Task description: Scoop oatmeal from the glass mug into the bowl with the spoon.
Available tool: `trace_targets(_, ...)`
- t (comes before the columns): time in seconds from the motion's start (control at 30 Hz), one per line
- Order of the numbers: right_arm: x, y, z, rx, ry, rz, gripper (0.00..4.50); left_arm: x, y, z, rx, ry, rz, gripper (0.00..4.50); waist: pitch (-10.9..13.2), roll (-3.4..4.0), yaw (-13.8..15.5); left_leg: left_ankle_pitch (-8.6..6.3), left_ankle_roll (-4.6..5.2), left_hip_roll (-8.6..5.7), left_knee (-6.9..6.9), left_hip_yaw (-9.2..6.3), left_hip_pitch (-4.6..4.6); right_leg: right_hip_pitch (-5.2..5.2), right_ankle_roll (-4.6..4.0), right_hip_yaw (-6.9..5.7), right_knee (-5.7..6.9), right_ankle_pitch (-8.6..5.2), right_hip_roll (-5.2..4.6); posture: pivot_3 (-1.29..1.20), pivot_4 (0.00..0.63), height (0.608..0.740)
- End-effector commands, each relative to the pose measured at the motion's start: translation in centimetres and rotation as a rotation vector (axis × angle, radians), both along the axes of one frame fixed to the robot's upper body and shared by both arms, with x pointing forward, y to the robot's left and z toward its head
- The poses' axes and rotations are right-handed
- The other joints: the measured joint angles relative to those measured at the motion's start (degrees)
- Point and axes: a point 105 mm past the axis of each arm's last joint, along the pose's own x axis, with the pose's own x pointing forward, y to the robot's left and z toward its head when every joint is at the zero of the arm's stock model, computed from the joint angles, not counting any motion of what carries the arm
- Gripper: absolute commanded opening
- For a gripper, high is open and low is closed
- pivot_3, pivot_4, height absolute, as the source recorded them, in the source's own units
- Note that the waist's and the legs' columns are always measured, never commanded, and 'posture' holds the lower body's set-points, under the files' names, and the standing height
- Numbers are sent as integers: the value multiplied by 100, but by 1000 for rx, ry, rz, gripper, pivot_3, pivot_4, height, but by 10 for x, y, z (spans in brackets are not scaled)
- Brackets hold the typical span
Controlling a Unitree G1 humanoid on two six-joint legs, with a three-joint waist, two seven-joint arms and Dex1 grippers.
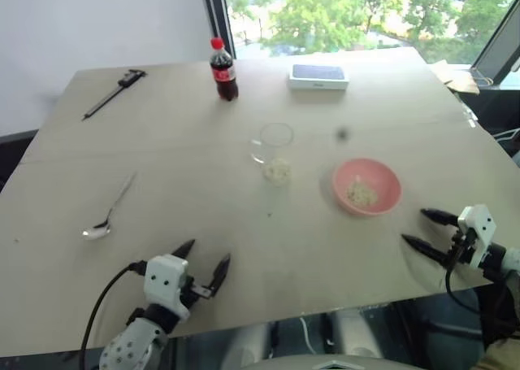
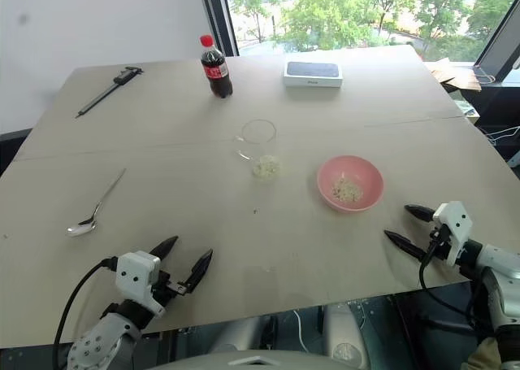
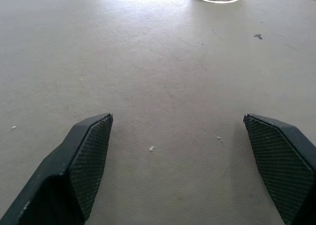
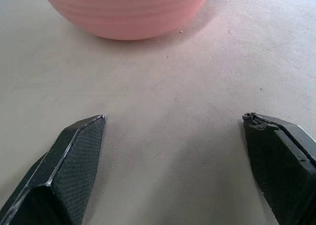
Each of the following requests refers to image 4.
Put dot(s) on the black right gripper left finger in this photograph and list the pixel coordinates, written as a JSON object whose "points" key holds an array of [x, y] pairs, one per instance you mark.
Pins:
{"points": [[69, 165]]}

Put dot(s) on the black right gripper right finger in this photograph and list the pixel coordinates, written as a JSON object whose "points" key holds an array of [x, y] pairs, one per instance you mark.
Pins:
{"points": [[279, 165]]}

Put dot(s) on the pink ribbed bowl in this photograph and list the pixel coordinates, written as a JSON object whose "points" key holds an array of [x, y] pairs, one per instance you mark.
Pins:
{"points": [[127, 11]]}

